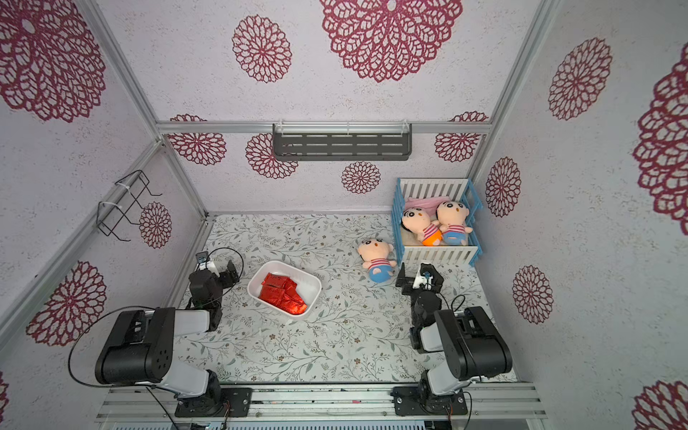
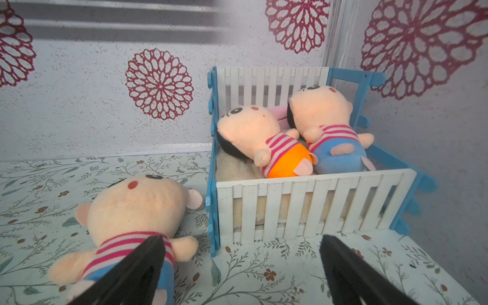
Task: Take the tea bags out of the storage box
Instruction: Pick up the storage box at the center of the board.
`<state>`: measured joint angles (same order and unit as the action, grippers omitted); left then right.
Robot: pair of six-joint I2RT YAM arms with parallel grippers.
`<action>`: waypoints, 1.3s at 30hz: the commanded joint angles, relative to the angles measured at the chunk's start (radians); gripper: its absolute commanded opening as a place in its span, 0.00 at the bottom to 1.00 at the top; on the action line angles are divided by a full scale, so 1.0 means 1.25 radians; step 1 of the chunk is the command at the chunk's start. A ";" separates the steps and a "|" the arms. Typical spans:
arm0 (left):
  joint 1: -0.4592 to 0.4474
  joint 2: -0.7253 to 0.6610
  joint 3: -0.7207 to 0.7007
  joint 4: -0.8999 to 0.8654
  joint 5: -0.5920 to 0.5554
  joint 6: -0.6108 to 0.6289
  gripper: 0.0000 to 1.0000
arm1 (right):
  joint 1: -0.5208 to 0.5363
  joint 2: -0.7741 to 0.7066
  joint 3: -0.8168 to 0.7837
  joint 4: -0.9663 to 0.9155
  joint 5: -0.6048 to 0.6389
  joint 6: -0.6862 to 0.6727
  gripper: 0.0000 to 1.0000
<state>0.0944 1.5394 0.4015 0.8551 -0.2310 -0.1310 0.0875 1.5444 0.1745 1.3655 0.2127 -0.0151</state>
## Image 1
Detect blue white toy crib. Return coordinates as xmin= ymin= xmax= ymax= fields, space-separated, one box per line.
xmin=392 ymin=178 xmax=483 ymax=266

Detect plush doll blue shorts crib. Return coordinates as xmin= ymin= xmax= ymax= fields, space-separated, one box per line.
xmin=436 ymin=201 xmax=473 ymax=245

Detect pink blanket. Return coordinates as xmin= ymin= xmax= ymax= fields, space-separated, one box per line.
xmin=404 ymin=196 xmax=451 ymax=213

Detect plush doll blue shorts table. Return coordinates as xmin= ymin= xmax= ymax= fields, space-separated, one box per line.
xmin=358 ymin=238 xmax=397 ymax=283

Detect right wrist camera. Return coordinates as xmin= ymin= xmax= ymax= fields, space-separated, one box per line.
xmin=413 ymin=263 xmax=434 ymax=290

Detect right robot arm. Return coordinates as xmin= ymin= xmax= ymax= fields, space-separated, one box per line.
xmin=392 ymin=263 xmax=512 ymax=419

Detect grey wall shelf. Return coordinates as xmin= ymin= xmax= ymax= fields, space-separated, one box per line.
xmin=272 ymin=123 xmax=413 ymax=162

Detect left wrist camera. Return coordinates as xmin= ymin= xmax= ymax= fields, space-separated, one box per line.
xmin=195 ymin=251 xmax=220 ymax=275

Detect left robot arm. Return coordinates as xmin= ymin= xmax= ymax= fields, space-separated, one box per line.
xmin=95 ymin=254 xmax=253 ymax=419

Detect black wire wall rack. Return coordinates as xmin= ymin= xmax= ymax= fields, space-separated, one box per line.
xmin=95 ymin=169 xmax=161 ymax=243

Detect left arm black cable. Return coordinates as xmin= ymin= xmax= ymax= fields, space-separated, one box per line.
xmin=67 ymin=305 xmax=178 ymax=430

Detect red tea bag in box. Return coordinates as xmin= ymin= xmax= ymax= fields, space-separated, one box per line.
xmin=259 ymin=273 xmax=303 ymax=306

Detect plush doll orange shorts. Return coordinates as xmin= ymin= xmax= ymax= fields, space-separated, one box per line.
xmin=401 ymin=208 xmax=443 ymax=247

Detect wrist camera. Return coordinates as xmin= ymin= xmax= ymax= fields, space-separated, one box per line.
xmin=195 ymin=251 xmax=220 ymax=275
xmin=413 ymin=263 xmax=434 ymax=290

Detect white plastic storage box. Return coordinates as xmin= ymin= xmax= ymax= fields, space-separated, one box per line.
xmin=247 ymin=261 xmax=323 ymax=321

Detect red tea bag lower box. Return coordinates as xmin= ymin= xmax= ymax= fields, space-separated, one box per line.
xmin=275 ymin=291 xmax=308 ymax=315

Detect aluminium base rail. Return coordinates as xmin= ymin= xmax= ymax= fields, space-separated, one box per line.
xmin=95 ymin=383 xmax=548 ymax=425

